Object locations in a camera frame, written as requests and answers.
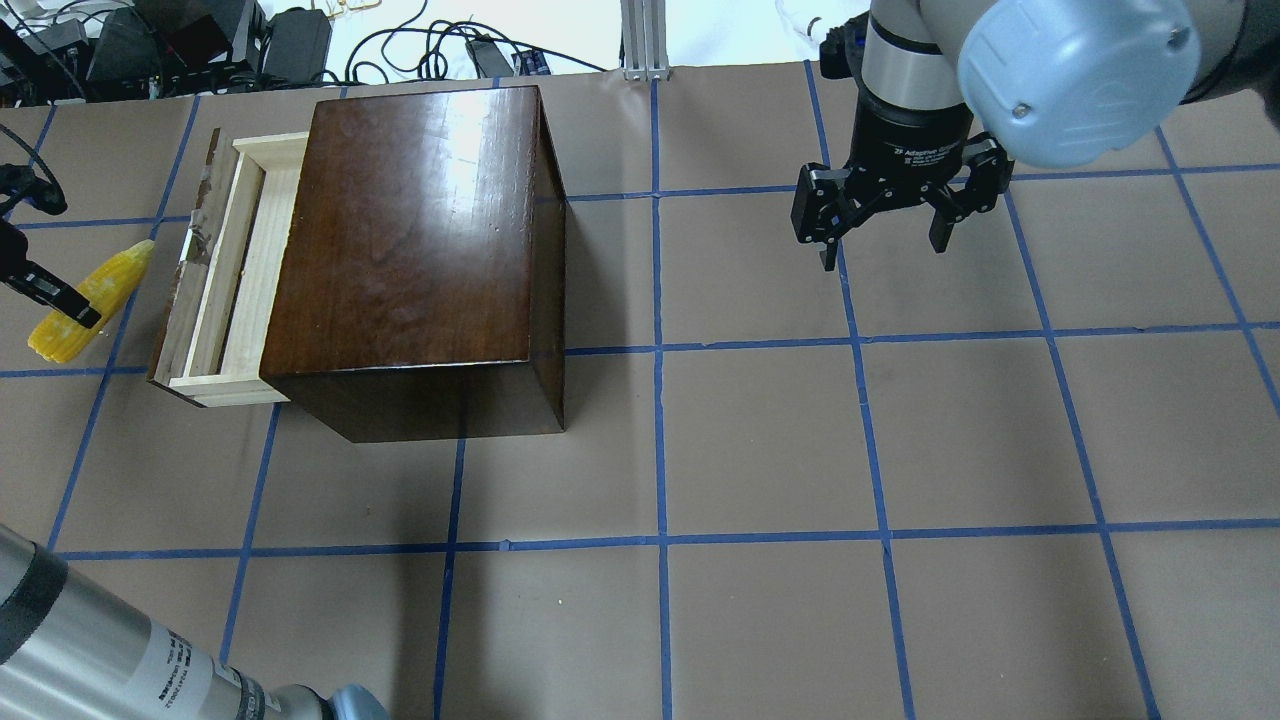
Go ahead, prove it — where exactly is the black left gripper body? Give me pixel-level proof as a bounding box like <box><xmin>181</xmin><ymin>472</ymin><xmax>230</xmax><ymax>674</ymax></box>
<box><xmin>1</xmin><ymin>163</ymin><xmax>68</xmax><ymax>286</ymax></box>

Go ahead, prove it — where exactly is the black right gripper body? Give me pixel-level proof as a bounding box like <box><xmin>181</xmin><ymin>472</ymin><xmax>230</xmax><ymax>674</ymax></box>
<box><xmin>835</xmin><ymin>97</ymin><xmax>977</xmax><ymax>217</ymax></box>

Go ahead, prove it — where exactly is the yellow corn cob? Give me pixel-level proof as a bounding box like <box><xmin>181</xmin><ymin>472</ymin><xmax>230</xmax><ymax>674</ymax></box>
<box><xmin>27</xmin><ymin>240</ymin><xmax>156</xmax><ymax>364</ymax></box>

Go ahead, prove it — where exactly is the wooden drawer with white handle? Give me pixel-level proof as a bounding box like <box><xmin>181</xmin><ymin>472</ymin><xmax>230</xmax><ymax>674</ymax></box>
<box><xmin>147</xmin><ymin>129</ymin><xmax>308</xmax><ymax>407</ymax></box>

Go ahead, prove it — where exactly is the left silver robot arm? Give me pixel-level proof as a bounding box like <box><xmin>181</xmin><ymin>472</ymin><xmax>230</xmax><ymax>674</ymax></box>
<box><xmin>3</xmin><ymin>151</ymin><xmax>388</xmax><ymax>719</ymax></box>

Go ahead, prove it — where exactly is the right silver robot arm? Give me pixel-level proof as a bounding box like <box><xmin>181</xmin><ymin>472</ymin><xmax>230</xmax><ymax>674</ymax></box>
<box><xmin>790</xmin><ymin>1</ymin><xmax>1279</xmax><ymax>270</ymax></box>

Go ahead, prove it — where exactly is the dark brown wooden cabinet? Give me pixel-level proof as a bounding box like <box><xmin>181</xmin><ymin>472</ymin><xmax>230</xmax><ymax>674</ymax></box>
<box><xmin>259</xmin><ymin>86</ymin><xmax>567</xmax><ymax>443</ymax></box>

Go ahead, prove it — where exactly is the aluminium frame post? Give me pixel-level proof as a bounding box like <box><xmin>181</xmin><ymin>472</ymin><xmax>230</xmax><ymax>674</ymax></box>
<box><xmin>620</xmin><ymin>0</ymin><xmax>671</xmax><ymax>81</ymax></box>

